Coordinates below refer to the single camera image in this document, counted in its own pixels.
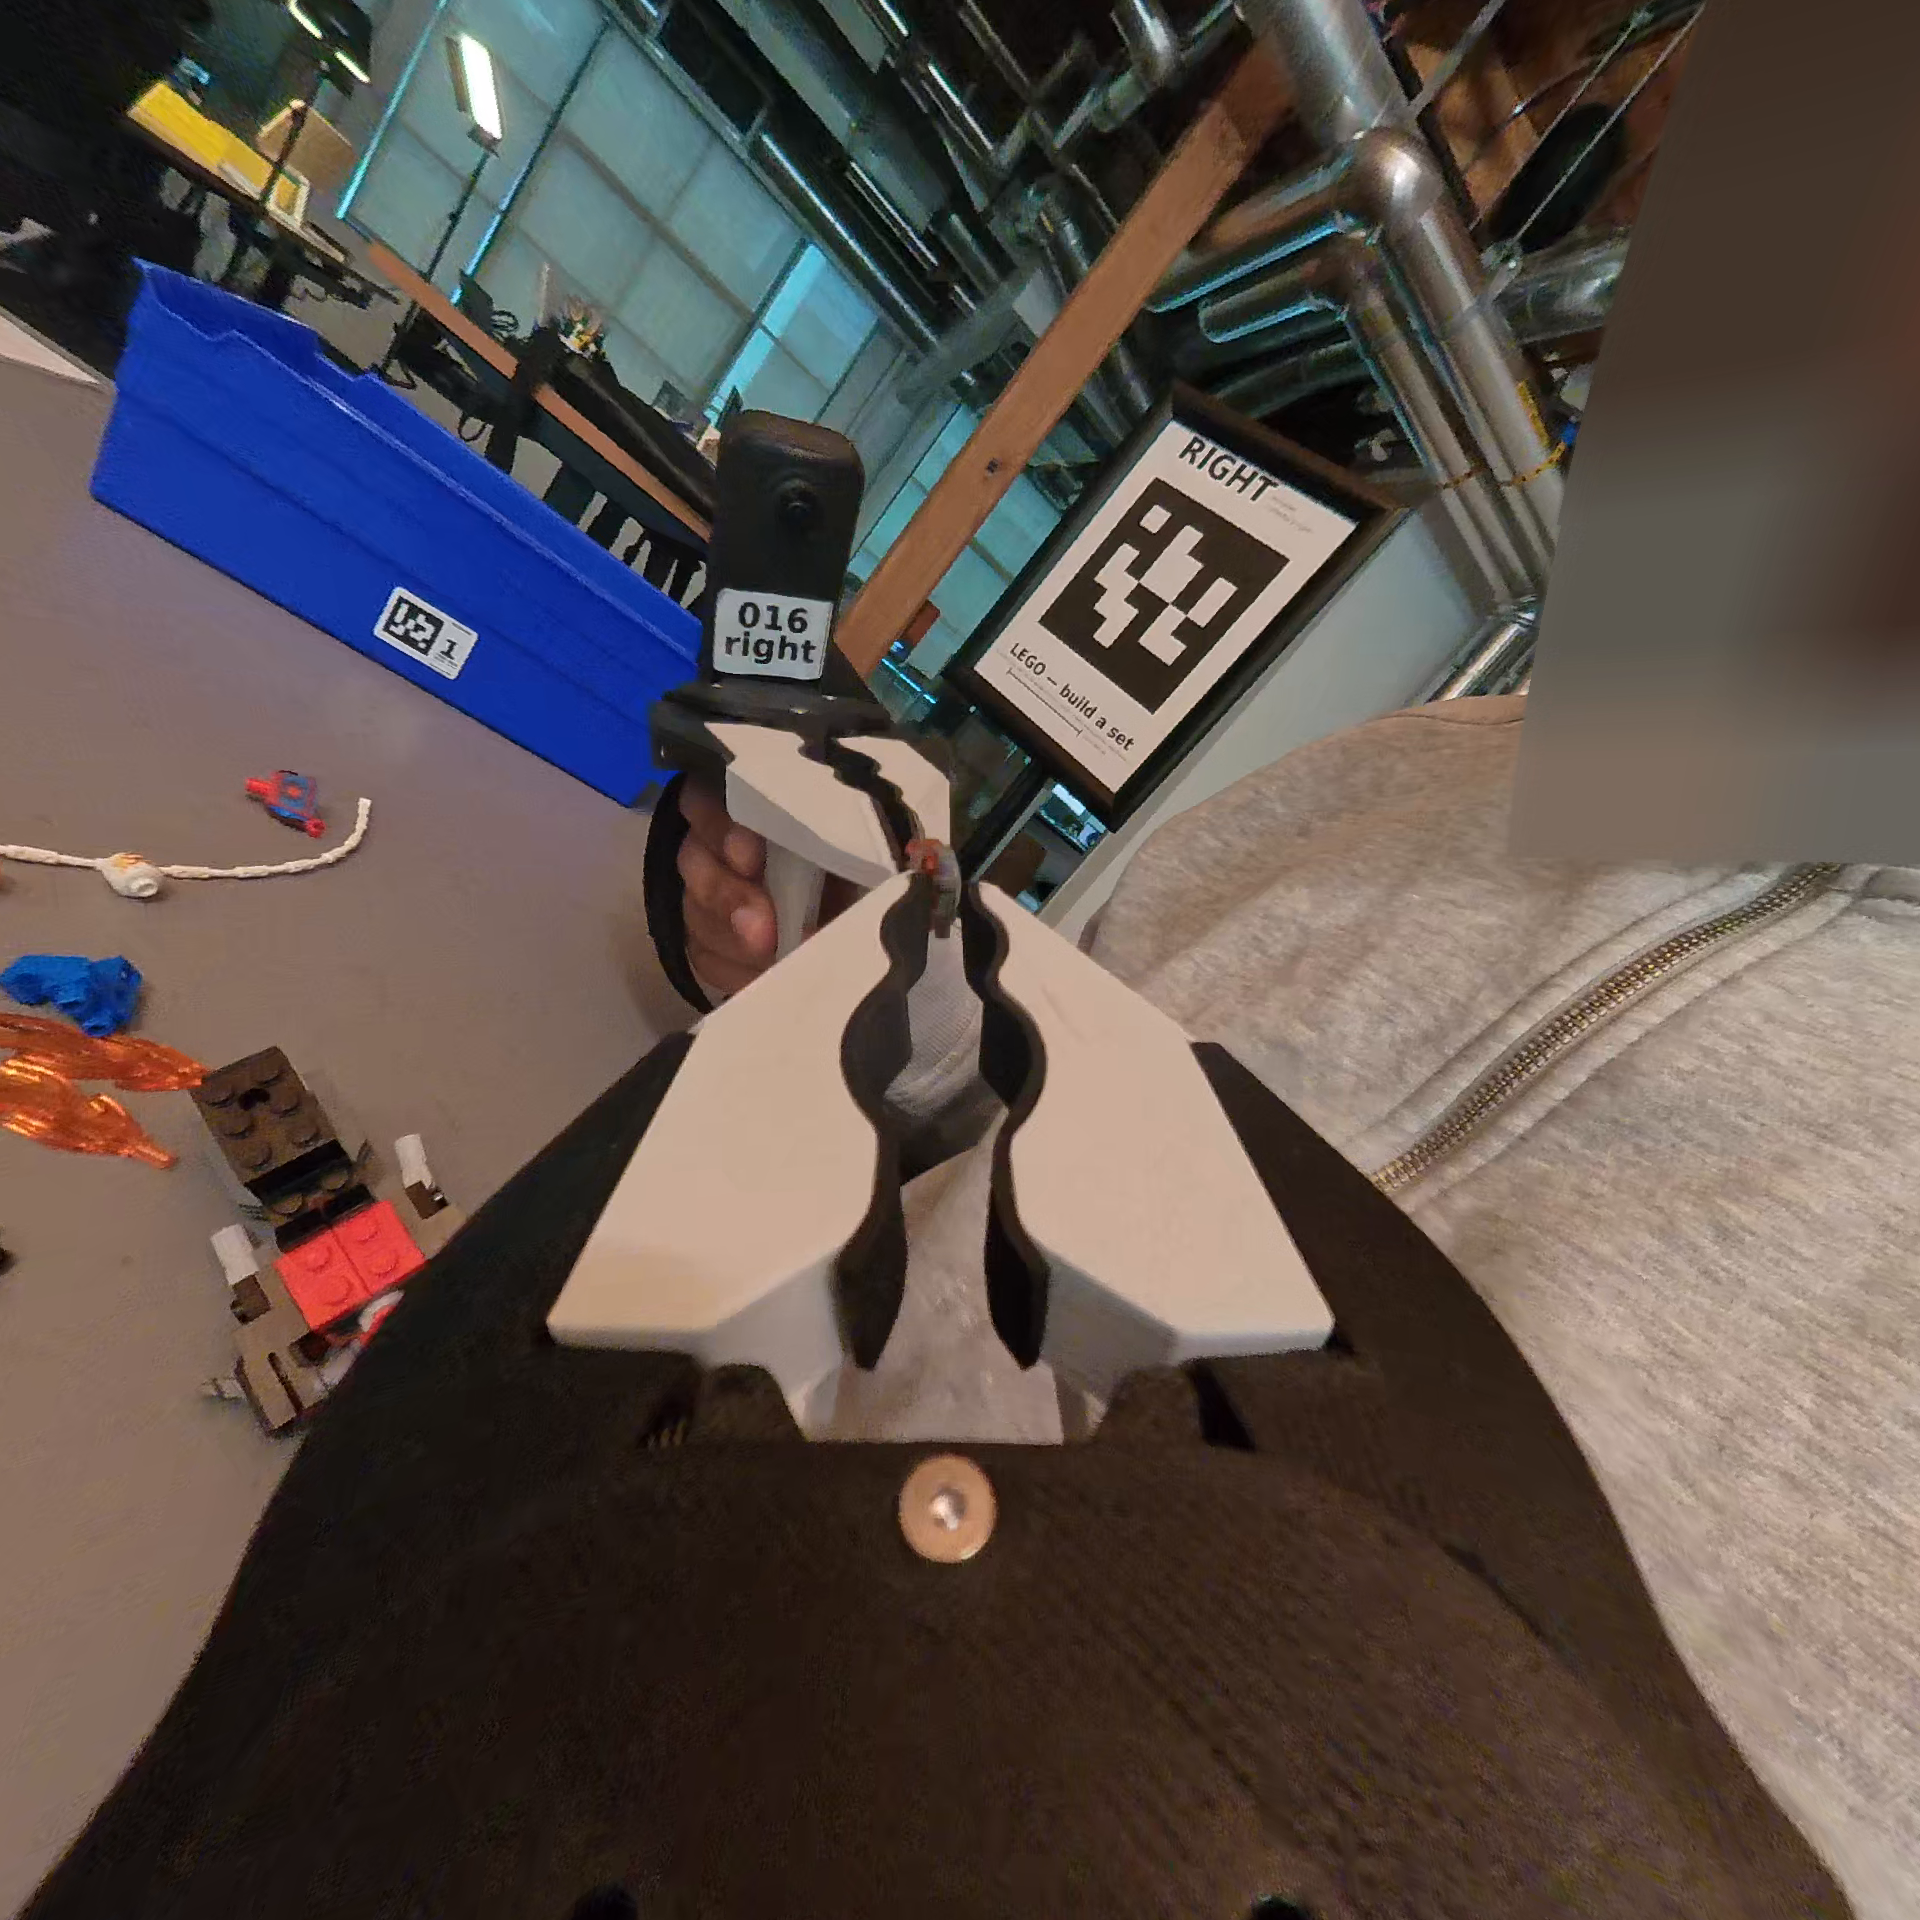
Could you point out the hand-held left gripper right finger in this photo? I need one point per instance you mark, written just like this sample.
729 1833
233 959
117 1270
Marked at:
1170 1198

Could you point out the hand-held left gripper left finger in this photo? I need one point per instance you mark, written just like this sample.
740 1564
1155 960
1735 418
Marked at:
706 1185

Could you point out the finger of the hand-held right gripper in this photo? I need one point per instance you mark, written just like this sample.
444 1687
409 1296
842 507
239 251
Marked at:
794 803
907 779

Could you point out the small grey orange lego piece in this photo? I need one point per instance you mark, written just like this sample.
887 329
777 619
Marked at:
940 885

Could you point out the black red lego build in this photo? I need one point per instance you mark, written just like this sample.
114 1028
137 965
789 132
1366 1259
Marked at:
325 1262

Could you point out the person's right forearm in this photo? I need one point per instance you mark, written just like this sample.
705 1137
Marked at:
944 1035

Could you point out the red blue lego piece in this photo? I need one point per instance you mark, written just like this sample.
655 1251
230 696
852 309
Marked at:
284 800

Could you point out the person's right hand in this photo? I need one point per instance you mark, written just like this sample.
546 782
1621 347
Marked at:
729 907

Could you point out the wooden desk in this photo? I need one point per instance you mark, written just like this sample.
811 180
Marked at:
601 435

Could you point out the framed marker sign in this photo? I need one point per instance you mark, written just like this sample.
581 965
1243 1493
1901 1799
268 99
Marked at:
1156 601

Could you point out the wooden beam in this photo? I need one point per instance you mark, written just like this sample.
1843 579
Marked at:
1053 347

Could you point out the blue plastic bin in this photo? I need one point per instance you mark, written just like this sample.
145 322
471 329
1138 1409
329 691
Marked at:
301 466

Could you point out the ceiling lamp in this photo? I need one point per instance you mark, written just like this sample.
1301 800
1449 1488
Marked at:
478 91

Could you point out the white minifigure head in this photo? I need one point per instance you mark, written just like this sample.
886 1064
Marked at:
135 875

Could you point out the yellow box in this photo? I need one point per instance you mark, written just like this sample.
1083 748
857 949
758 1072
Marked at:
212 128

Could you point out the metal ventilation ducts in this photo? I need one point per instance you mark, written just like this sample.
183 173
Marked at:
1411 197

